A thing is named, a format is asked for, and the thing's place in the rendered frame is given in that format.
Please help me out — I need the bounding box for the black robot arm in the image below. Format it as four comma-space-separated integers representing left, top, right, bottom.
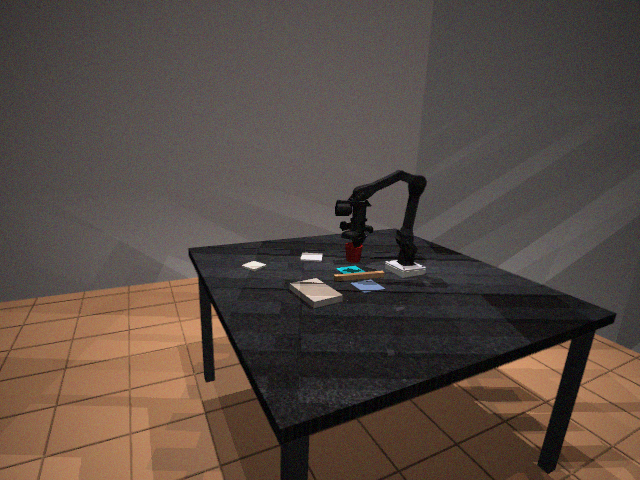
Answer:
335, 170, 427, 266

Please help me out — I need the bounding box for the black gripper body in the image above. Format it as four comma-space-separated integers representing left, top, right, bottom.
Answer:
341, 216, 373, 240

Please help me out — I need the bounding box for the beige rectangular block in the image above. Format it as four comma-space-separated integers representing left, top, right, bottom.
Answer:
290, 278, 343, 308

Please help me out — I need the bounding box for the dark red cup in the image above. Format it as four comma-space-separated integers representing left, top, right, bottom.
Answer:
345, 242, 363, 263

